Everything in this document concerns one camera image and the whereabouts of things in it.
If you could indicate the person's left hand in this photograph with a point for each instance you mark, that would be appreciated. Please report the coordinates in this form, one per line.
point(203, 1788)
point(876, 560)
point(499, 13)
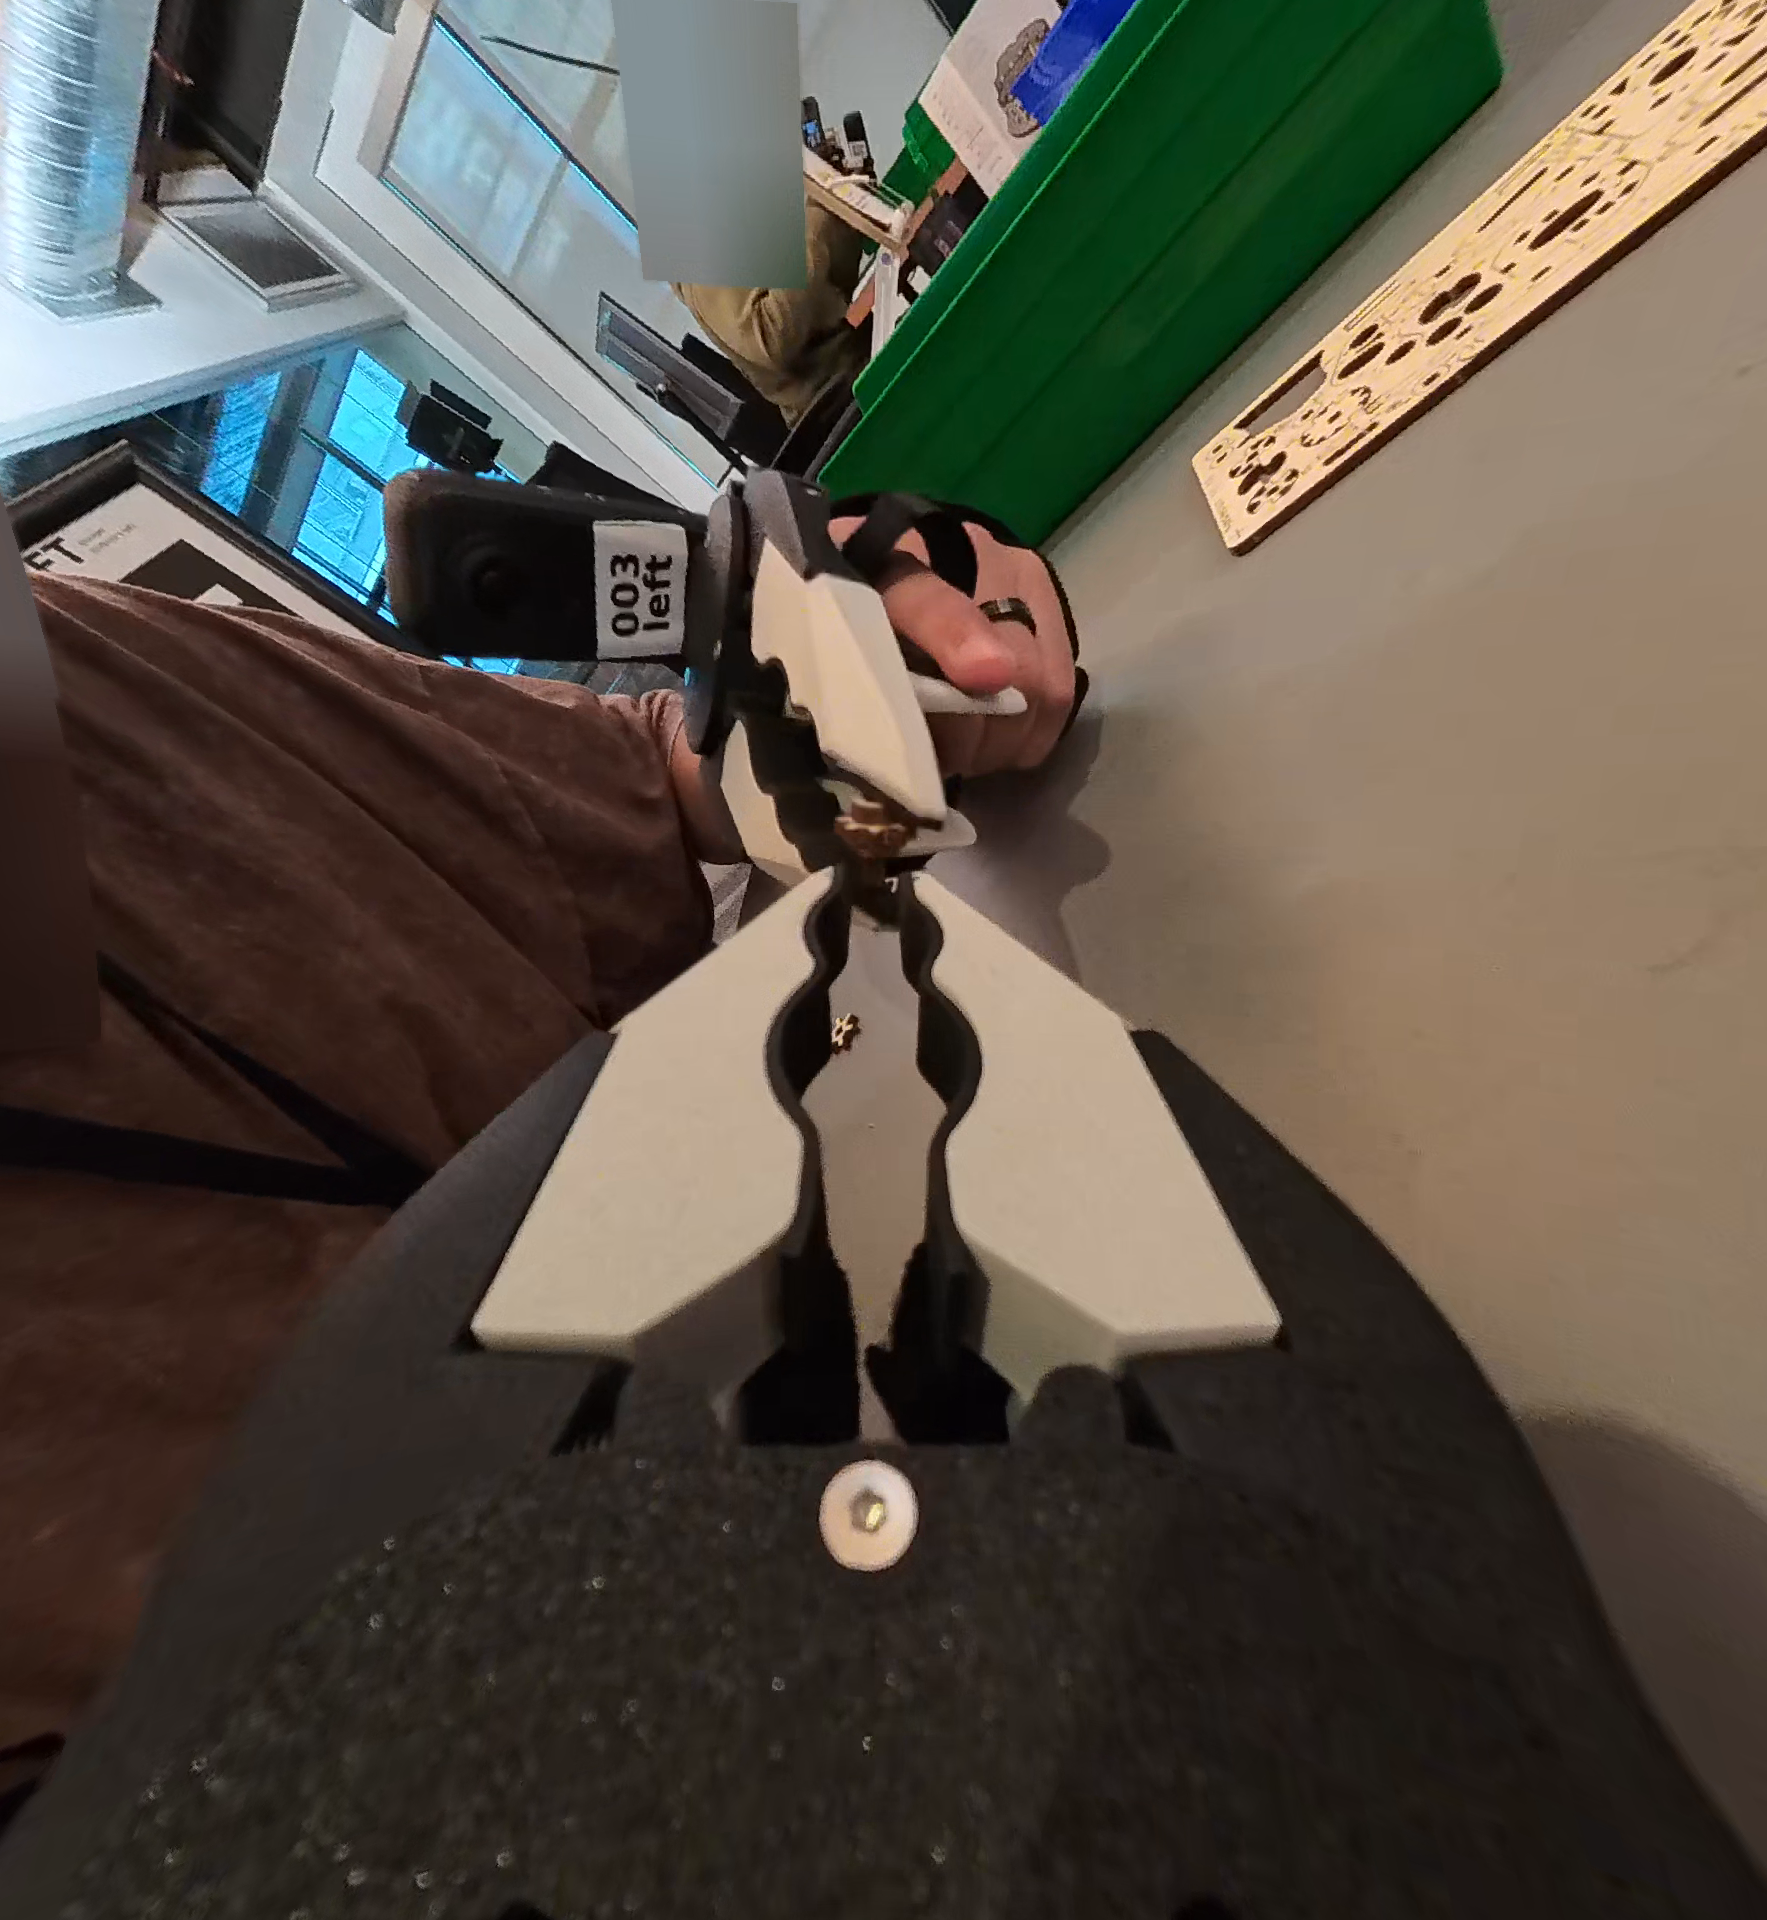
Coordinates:
point(996, 660)

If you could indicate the laser-cut plywood parts sheet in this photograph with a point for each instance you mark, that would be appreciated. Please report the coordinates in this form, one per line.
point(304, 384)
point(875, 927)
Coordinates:
point(1553, 262)

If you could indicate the person's brown clothed torso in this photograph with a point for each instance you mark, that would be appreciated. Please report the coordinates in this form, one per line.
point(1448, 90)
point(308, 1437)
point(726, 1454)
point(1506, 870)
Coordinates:
point(103, 1426)

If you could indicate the silver air duct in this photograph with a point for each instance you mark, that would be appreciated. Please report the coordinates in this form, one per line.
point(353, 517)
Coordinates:
point(57, 134)

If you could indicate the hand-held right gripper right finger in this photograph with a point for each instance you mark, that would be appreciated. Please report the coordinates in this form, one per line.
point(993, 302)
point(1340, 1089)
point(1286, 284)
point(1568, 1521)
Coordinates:
point(1077, 1186)

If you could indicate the green plastic bin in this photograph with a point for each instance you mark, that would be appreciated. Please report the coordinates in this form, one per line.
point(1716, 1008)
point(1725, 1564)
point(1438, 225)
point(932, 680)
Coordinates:
point(1199, 225)

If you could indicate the person's left forearm brown sleeve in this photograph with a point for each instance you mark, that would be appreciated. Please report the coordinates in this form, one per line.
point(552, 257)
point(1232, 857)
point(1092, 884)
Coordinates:
point(373, 840)

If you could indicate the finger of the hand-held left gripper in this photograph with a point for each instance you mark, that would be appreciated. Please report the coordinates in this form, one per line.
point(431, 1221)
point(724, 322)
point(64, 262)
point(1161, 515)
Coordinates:
point(766, 810)
point(853, 674)

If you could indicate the white instruction sheet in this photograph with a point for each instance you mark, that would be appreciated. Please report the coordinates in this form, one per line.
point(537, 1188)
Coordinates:
point(982, 105)

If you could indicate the blue box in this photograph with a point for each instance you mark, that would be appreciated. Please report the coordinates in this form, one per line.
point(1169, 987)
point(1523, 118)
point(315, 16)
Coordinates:
point(1095, 59)

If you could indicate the cluttered background desk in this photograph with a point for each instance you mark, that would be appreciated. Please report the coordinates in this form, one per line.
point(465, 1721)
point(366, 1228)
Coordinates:
point(884, 196)

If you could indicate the large glass window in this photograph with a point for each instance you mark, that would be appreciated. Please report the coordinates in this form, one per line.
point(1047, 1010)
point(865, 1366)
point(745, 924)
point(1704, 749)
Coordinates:
point(507, 151)

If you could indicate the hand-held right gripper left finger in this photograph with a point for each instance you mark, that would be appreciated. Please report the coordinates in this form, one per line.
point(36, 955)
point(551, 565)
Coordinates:
point(644, 1186)

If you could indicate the black desk monitor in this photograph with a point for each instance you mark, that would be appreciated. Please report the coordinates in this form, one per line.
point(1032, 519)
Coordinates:
point(667, 367)

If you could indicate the framed black-white poster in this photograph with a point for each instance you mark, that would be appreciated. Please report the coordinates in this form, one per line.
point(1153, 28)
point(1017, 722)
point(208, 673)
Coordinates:
point(149, 554)

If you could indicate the white ceiling vent grille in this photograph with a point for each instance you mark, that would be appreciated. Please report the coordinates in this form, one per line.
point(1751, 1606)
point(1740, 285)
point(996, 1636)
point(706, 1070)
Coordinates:
point(262, 246)

